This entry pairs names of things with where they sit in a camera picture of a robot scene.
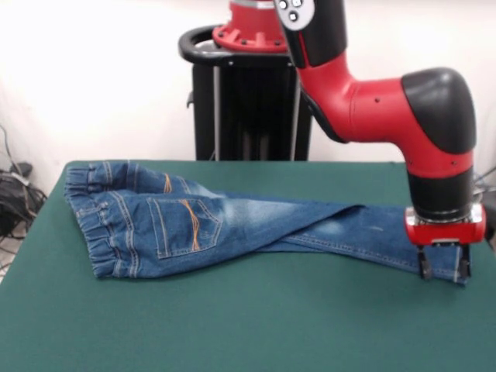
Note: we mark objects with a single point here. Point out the blue denim jeans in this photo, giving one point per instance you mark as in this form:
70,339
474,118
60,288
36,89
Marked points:
174,224

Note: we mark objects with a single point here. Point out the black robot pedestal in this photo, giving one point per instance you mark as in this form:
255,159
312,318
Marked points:
252,116

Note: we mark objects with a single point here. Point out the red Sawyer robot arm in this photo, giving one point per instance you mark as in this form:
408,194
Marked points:
379,108

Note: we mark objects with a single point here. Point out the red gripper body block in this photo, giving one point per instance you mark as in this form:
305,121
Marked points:
445,232

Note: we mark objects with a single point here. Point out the black office chair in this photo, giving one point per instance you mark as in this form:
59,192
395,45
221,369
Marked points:
491,228

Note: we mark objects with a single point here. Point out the dark green table cloth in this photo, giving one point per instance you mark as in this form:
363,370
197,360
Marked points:
232,321

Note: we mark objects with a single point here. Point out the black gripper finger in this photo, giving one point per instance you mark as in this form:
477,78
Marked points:
424,263
465,261

